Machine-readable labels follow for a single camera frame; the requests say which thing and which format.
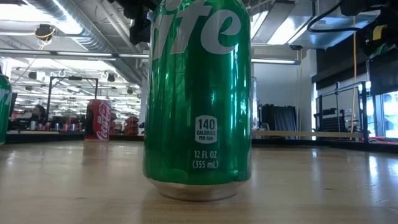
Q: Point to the green Sprite can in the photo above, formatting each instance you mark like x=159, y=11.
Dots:
x=192, y=102
x=4, y=109

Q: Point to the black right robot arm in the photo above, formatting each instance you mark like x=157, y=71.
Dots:
x=357, y=6

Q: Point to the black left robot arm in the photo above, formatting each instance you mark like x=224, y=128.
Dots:
x=133, y=3

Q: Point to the long ceiling light bar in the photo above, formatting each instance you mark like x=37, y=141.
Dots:
x=77, y=53

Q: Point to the black ceiling fixture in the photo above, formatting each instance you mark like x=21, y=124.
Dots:
x=44, y=31

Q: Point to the red storage rack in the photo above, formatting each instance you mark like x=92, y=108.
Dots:
x=132, y=125

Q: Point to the black perforated crate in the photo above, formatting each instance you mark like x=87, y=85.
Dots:
x=332, y=124

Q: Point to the red Coca-Cola can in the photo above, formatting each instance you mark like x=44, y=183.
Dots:
x=99, y=121

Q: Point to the small blue background can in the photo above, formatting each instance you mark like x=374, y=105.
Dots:
x=72, y=127
x=57, y=126

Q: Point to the black fabric screen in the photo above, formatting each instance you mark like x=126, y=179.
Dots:
x=278, y=118

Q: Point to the small red background can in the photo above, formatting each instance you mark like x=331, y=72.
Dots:
x=65, y=127
x=47, y=126
x=39, y=127

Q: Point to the person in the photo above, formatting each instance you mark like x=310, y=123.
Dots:
x=38, y=113

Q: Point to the small silver background can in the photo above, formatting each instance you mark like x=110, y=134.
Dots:
x=32, y=125

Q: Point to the silver ventilation duct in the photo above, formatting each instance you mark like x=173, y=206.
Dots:
x=93, y=37

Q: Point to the black background rig frame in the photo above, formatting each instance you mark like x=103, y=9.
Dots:
x=49, y=99

